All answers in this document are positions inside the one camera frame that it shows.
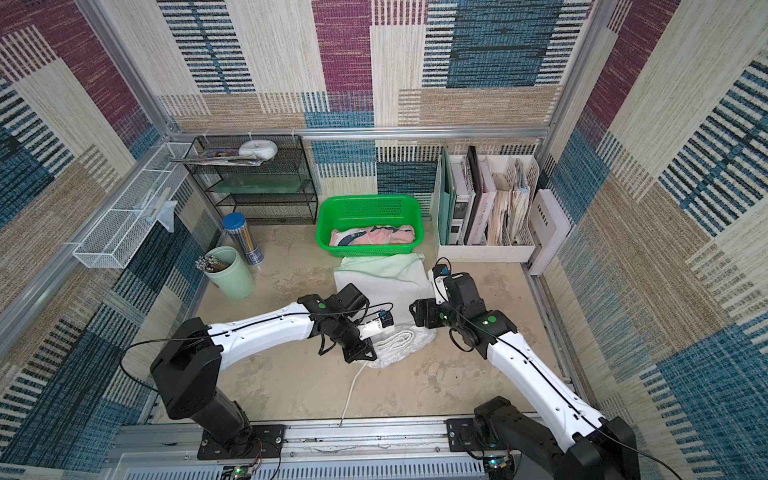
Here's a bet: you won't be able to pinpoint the white shirt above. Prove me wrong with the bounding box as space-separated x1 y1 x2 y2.
334 253 436 369

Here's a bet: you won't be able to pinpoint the pink shark print shorts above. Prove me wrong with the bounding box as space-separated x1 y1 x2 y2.
329 225 416 247

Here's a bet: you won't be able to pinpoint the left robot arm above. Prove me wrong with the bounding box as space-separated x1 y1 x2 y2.
150 284 376 464

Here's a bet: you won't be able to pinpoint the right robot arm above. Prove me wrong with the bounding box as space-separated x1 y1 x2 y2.
409 263 641 479

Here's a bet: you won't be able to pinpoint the white plastic file organizer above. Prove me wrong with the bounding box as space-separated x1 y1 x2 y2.
432 147 539 263

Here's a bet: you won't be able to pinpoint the green plastic basket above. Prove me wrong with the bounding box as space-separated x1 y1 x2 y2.
315 195 425 258

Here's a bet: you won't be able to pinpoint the green folder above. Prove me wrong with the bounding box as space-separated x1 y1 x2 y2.
436 147 455 245

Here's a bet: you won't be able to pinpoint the light green cup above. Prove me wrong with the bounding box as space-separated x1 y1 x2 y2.
196 246 255 300

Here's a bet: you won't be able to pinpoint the grey Inedia magazine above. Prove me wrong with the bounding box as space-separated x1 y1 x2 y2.
528 189 571 276

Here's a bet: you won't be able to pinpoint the blue lid cylindrical can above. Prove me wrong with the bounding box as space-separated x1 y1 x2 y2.
222 212 264 266

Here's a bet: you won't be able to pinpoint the white round object on shelf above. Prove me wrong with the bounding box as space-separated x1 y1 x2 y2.
238 139 278 161

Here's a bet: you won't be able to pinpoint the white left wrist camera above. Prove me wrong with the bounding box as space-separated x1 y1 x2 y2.
358 311 394 340

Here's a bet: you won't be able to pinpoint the black wire shelf rack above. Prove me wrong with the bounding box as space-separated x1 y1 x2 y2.
182 134 318 225

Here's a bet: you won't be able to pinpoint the white wire wall basket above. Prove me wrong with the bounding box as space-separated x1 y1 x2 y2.
73 142 189 269

